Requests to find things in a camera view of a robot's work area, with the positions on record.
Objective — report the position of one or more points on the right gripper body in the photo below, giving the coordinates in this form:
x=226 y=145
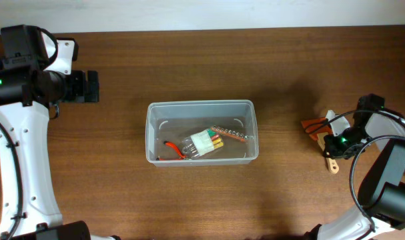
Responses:
x=343 y=144

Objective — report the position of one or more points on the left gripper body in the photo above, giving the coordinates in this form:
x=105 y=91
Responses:
x=79 y=89

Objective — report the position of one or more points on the orange scraper with wooden handle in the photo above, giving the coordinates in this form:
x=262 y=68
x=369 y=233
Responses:
x=317 y=129

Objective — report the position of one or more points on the orange socket rail with sockets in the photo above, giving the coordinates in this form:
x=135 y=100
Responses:
x=231 y=134

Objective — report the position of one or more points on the red handled pliers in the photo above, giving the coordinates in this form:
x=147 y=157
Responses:
x=180 y=155

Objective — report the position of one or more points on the clear plastic container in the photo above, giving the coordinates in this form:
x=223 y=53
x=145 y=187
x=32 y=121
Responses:
x=174 y=121

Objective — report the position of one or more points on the clear case of coloured bits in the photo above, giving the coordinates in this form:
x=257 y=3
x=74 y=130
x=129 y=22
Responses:
x=200 y=144

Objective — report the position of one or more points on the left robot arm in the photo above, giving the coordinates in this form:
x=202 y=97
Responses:
x=35 y=76

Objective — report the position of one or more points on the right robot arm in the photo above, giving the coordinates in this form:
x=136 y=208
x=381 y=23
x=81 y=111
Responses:
x=379 y=201

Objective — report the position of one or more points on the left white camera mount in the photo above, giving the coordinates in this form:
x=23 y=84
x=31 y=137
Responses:
x=67 y=50

